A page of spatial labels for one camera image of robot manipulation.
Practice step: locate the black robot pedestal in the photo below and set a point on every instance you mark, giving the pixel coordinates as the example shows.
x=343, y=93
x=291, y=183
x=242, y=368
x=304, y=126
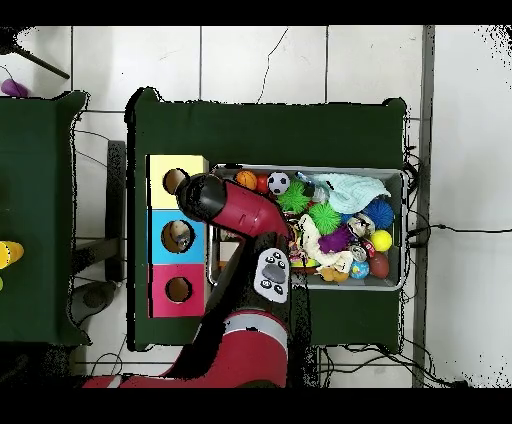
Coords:
x=304, y=368

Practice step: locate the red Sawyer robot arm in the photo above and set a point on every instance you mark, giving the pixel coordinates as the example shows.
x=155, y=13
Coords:
x=248, y=212

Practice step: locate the red rubber ball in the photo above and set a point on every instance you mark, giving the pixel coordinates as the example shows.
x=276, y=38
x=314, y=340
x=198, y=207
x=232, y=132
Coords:
x=262, y=184

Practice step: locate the orange basketball toy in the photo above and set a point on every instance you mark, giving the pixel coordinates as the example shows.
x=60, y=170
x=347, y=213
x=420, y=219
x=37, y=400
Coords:
x=246, y=180

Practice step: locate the purple object on floor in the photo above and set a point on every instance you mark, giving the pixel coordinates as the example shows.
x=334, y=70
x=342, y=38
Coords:
x=14, y=88

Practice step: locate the plain yellow ball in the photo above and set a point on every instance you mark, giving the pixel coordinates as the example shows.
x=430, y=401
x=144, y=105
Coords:
x=381, y=240

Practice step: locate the silver mesh bin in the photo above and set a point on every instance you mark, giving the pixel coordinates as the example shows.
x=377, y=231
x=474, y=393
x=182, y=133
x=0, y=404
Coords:
x=360, y=283

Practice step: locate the blue spiky ball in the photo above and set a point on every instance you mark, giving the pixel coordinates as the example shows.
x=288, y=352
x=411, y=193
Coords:
x=380, y=212

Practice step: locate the yellow cup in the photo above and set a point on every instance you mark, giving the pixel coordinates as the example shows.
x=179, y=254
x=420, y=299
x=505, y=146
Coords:
x=3, y=256
x=16, y=251

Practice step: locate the mint green cloth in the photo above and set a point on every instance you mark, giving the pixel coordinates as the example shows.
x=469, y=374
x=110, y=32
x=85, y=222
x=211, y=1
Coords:
x=348, y=192

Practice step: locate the gray round base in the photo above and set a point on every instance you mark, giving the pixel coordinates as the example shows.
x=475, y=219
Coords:
x=94, y=298

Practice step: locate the wooden box with three holes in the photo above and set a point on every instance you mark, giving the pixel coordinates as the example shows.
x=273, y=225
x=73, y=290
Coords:
x=160, y=248

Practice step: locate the black rod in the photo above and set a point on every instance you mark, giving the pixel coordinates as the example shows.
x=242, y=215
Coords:
x=44, y=64

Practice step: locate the black flat panel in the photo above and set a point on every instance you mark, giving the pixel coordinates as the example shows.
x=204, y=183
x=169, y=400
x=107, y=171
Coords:
x=116, y=200

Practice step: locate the black and white soccer ball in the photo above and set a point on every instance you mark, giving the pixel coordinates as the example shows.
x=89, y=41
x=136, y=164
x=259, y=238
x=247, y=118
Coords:
x=278, y=183

